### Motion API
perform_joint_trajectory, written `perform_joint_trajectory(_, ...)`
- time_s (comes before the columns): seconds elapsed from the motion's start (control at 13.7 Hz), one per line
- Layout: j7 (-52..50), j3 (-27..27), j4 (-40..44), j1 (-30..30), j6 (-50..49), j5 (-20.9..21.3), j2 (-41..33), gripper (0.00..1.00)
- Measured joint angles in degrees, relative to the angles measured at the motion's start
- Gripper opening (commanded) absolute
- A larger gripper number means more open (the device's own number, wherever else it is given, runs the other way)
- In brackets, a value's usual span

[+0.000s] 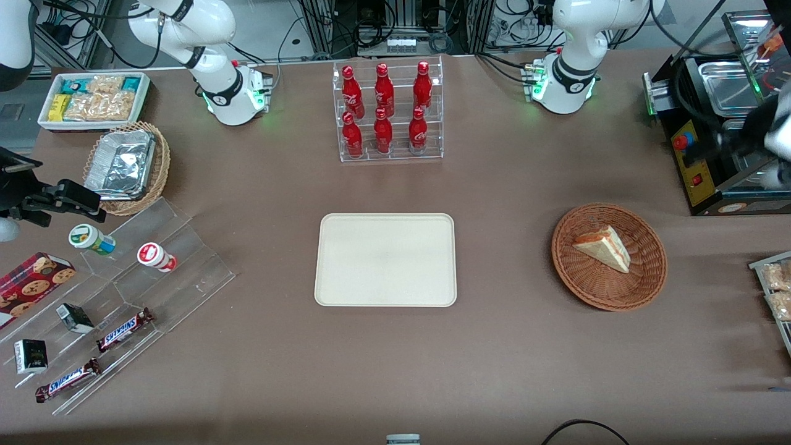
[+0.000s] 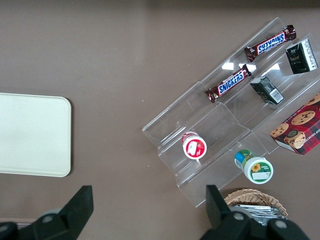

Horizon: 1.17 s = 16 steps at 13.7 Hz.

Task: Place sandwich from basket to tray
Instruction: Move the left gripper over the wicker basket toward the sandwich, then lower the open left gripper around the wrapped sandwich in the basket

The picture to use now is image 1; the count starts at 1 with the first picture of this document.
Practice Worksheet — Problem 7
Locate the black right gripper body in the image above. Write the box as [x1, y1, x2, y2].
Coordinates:
[0, 147, 63, 227]

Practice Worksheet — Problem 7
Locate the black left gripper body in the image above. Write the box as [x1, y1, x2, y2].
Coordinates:
[720, 104, 781, 164]

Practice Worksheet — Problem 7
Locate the triangular sandwich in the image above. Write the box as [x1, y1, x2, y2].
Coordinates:
[572, 225, 632, 274]

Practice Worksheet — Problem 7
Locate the grey snack tray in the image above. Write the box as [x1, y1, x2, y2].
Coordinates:
[748, 250, 791, 359]

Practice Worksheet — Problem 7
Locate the light wicker basket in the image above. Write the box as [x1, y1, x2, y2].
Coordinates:
[83, 121, 172, 216]

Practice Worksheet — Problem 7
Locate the round brown wicker basket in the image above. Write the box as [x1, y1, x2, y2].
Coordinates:
[551, 203, 669, 312]

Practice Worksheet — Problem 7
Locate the cream plastic tray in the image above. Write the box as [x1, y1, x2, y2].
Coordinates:
[314, 213, 457, 308]

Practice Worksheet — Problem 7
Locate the black food warmer machine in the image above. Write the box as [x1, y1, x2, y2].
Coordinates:
[643, 9, 791, 217]

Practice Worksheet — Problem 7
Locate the white rectangular snack bin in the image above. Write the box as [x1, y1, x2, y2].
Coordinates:
[37, 72, 152, 134]

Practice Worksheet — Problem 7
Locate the green label yogurt cup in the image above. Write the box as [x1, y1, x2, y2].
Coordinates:
[68, 224, 117, 256]

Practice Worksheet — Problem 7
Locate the red tartan cookie box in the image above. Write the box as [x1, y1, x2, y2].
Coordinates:
[0, 252, 77, 330]

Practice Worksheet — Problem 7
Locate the aluminium foil container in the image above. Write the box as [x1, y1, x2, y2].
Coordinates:
[85, 130, 156, 201]

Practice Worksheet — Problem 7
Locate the clear cracker bag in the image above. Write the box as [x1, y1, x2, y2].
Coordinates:
[87, 75, 125, 95]
[63, 93, 135, 122]

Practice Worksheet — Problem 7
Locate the small black box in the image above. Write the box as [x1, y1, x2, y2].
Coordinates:
[14, 339, 49, 375]
[56, 303, 95, 334]

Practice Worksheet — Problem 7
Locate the red label yogurt cup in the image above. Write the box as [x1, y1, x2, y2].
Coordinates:
[137, 242, 179, 273]

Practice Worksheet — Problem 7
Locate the clear pastry bag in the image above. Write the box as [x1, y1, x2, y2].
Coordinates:
[765, 292, 791, 323]
[761, 262, 791, 292]

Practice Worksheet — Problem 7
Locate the snickers bar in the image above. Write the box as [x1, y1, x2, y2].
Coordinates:
[35, 358, 103, 404]
[96, 307, 156, 354]

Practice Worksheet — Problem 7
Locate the clear acrylic stepped stand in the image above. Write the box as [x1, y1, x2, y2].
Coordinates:
[0, 197, 237, 416]

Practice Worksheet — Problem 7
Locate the red cola bottle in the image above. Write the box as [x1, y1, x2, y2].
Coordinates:
[408, 106, 428, 155]
[374, 62, 395, 117]
[342, 111, 363, 158]
[373, 108, 394, 155]
[413, 61, 433, 112]
[341, 65, 365, 119]

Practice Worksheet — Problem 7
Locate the clear acrylic bottle rack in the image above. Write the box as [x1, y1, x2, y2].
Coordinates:
[332, 56, 444, 163]

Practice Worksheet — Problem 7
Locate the aluminium frame post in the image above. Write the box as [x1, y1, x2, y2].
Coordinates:
[307, 0, 337, 57]
[465, 0, 490, 55]

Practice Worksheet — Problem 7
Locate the black cable loop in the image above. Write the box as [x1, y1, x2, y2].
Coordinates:
[541, 419, 631, 445]

